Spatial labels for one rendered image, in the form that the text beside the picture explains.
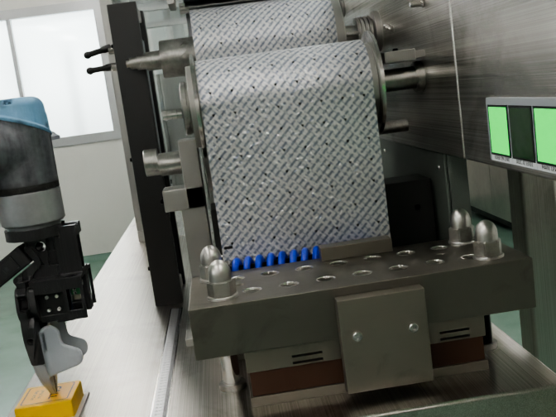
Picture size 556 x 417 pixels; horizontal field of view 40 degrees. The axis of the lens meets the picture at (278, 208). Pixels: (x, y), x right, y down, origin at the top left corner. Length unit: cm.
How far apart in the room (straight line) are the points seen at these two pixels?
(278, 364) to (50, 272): 30
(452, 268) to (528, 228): 40
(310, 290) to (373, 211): 23
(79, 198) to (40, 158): 582
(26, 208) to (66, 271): 9
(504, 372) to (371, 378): 16
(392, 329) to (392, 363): 4
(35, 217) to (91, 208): 581
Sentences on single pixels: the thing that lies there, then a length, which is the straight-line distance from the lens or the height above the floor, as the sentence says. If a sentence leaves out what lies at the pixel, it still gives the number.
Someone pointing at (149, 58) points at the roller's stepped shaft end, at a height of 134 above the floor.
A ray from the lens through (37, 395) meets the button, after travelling 103.
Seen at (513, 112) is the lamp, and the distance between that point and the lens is 81.
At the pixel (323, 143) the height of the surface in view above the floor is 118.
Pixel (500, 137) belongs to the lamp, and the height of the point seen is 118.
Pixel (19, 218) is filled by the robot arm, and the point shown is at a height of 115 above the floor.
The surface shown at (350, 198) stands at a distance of 106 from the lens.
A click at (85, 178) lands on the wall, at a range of 672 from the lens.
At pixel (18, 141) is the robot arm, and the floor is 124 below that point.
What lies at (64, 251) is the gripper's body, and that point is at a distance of 95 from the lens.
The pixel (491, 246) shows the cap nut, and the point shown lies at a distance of 93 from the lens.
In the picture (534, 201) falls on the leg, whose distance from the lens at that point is 128.
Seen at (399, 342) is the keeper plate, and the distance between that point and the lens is 88.
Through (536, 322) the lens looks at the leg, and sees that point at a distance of 133.
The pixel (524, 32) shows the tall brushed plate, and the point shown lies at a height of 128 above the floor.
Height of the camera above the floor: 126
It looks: 9 degrees down
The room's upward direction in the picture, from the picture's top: 8 degrees counter-clockwise
